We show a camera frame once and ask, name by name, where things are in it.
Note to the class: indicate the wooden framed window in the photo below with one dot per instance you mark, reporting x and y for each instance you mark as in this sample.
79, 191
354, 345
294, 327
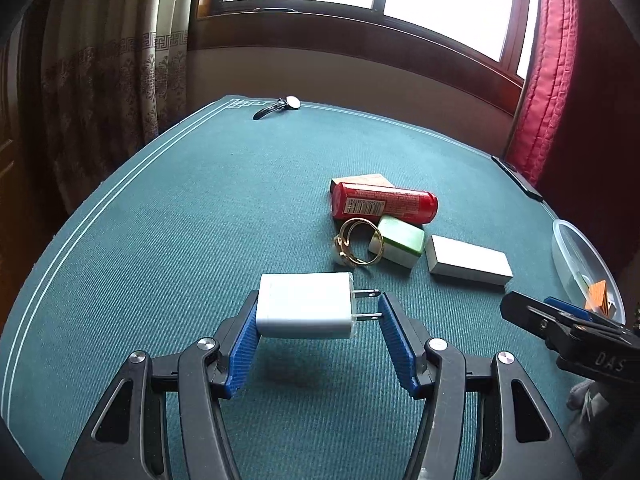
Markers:
350, 30

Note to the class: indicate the clear plastic container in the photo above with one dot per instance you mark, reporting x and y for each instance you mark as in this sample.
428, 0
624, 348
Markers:
575, 250

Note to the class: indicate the beige patterned curtain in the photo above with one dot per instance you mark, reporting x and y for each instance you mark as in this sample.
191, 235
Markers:
125, 60

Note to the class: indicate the gold key rings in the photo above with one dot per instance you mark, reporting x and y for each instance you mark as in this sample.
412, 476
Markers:
341, 255

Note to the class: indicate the green table cloth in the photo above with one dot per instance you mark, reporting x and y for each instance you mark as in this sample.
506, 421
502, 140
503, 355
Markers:
200, 210

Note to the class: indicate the white rectangular box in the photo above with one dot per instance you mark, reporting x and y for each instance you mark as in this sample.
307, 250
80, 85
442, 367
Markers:
470, 260

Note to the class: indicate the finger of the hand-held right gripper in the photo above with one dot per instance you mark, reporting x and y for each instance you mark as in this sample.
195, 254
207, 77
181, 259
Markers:
530, 315
575, 310

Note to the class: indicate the white and green box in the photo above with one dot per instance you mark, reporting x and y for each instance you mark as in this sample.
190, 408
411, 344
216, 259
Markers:
400, 237

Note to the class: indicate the black phone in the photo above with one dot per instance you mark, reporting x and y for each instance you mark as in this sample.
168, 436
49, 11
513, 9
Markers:
517, 177

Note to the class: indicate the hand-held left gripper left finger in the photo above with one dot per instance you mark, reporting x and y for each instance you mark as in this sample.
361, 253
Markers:
242, 350

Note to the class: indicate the red quilted curtain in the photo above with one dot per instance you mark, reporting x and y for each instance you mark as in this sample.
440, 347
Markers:
550, 60

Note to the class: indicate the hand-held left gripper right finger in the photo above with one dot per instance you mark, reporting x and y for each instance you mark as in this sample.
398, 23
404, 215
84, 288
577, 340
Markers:
400, 345

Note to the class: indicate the person's right hand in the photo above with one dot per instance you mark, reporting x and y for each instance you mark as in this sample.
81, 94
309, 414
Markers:
582, 400

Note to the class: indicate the brown small box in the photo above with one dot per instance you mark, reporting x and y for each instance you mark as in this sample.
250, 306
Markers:
372, 180

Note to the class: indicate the brown wooden door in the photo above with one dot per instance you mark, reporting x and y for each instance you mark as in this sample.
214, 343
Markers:
15, 170

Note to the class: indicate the wooden wedge block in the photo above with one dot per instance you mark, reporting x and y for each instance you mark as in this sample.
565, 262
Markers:
600, 300

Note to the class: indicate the red candy tube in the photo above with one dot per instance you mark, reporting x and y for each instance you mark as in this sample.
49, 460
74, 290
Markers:
385, 202

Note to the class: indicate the white charger plug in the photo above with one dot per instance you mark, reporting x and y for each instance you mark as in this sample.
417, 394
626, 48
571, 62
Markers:
305, 305

